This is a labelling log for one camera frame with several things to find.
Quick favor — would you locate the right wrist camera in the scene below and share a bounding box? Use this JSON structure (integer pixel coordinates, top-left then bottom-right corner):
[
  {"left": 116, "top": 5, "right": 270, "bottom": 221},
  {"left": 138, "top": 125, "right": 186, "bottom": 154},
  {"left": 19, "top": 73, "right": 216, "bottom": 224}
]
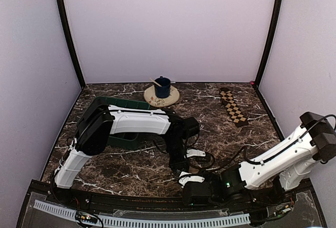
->
[{"left": 178, "top": 171, "right": 205, "bottom": 188}]

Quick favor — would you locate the beige floral round mat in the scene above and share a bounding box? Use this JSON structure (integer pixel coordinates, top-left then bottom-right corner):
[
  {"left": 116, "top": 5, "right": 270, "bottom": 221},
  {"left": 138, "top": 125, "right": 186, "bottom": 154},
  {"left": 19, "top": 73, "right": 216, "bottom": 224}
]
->
[{"left": 143, "top": 84, "right": 181, "bottom": 107}]

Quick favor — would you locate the white slotted cable duct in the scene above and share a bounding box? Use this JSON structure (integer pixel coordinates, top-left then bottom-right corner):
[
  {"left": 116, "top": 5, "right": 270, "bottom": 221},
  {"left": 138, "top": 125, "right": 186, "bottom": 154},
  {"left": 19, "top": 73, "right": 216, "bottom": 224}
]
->
[{"left": 33, "top": 200, "right": 251, "bottom": 227}]

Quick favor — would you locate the plain brown sock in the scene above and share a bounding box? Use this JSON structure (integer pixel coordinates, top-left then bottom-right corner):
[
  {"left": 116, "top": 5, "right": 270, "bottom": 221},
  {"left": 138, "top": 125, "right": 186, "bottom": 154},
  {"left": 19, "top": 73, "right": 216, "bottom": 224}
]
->
[{"left": 188, "top": 167, "right": 200, "bottom": 174}]

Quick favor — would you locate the right camera black cable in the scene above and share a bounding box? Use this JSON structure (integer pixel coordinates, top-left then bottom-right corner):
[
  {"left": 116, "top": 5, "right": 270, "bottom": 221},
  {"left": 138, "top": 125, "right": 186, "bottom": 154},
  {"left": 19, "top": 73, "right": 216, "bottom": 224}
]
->
[{"left": 204, "top": 115, "right": 336, "bottom": 173}]

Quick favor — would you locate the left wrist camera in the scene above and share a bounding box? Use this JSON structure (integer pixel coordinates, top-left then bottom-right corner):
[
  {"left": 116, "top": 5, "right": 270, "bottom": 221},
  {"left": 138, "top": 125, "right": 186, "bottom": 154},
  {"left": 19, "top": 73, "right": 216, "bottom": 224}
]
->
[{"left": 186, "top": 149, "right": 206, "bottom": 158}]

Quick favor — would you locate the left camera black cable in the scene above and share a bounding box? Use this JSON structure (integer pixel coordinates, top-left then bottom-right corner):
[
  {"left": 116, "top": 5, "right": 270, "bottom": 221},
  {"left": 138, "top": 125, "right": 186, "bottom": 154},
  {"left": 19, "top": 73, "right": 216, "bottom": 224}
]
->
[{"left": 183, "top": 151, "right": 216, "bottom": 172}]

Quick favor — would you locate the dark blue mug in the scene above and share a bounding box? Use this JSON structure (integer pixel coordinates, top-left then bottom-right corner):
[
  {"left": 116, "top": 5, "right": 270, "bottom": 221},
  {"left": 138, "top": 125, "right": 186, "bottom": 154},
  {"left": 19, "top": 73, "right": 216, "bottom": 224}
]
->
[{"left": 154, "top": 76, "right": 171, "bottom": 99}]

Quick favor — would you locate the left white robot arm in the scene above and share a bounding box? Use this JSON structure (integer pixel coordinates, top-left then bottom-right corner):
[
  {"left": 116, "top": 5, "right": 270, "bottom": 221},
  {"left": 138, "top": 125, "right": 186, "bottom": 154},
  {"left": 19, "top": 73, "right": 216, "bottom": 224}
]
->
[{"left": 52, "top": 105, "right": 200, "bottom": 205}]

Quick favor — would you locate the brown black checkered sock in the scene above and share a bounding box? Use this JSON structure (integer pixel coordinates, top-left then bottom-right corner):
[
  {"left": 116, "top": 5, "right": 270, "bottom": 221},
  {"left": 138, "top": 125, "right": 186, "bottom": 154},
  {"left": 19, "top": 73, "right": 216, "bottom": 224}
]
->
[{"left": 219, "top": 87, "right": 249, "bottom": 128}]

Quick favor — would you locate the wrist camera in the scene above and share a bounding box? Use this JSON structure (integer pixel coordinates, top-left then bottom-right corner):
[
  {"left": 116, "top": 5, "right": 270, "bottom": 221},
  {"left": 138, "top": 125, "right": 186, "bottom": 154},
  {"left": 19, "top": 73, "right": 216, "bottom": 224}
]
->
[
  {"left": 186, "top": 149, "right": 206, "bottom": 158},
  {"left": 178, "top": 171, "right": 205, "bottom": 188}
]

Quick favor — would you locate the right black frame post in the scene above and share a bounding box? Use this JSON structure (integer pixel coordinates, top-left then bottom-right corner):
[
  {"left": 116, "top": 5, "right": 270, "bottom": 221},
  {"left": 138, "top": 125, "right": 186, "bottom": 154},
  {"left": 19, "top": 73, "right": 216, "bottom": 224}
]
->
[{"left": 254, "top": 0, "right": 286, "bottom": 89}]

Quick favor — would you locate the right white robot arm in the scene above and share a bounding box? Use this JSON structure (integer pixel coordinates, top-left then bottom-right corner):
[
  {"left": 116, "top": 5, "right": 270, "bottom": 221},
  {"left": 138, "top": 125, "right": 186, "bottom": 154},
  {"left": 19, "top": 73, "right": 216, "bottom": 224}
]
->
[{"left": 179, "top": 112, "right": 335, "bottom": 206}]

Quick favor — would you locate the black frame post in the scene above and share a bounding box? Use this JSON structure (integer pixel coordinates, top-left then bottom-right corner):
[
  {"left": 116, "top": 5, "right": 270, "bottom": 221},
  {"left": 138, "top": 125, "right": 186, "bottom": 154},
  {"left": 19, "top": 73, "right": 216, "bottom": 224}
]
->
[
  {"left": 254, "top": 0, "right": 286, "bottom": 89},
  {"left": 56, "top": 0, "right": 86, "bottom": 89}
]

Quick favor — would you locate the left black frame post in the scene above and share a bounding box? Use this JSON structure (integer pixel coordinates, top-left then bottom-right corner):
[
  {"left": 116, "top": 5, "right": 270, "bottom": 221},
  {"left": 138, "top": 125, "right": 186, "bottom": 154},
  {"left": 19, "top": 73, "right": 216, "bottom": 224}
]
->
[{"left": 56, "top": 0, "right": 86, "bottom": 89}]

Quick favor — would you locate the camera black cable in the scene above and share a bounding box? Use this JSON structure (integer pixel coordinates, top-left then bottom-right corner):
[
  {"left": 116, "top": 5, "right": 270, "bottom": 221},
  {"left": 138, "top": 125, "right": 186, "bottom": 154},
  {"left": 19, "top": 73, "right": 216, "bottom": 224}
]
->
[
  {"left": 183, "top": 151, "right": 216, "bottom": 172},
  {"left": 204, "top": 115, "right": 336, "bottom": 173}
]

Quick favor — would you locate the black front rail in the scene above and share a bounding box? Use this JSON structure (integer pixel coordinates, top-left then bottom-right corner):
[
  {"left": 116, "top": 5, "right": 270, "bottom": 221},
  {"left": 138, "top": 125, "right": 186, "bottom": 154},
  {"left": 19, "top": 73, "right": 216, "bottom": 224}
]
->
[{"left": 57, "top": 189, "right": 277, "bottom": 212}]

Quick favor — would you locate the green divided plastic tray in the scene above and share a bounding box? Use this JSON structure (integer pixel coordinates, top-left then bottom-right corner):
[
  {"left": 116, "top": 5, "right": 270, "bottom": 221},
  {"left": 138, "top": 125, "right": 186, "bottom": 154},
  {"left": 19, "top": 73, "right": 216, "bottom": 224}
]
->
[{"left": 92, "top": 97, "right": 150, "bottom": 150}]

